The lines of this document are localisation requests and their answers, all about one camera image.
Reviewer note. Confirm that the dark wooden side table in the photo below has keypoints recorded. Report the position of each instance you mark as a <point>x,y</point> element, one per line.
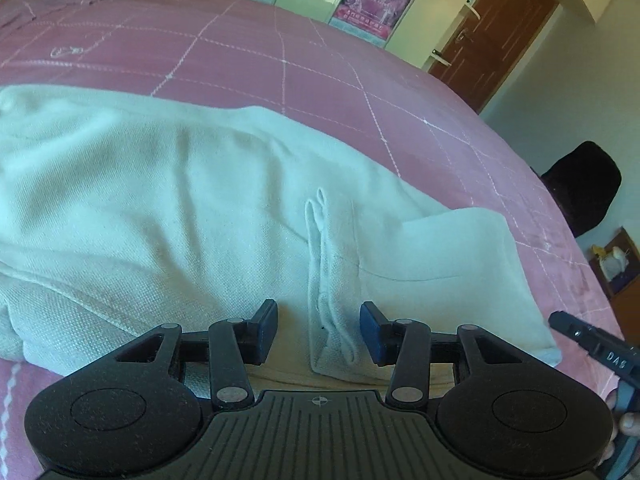
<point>616,266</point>

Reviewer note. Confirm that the pink checked bed sheet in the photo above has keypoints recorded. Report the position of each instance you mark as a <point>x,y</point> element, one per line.
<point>235,53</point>

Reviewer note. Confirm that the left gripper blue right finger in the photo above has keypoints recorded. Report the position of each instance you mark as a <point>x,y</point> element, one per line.
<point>410,347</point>

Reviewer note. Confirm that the right hand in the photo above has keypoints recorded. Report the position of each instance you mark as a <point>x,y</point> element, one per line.
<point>626,424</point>

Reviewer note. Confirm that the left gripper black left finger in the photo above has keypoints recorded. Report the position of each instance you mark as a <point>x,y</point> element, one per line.
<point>214,362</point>

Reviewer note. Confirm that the brown wooden door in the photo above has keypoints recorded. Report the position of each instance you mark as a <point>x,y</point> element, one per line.
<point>487,44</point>

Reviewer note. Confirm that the white pants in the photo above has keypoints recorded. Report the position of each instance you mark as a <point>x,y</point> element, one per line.
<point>122,212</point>

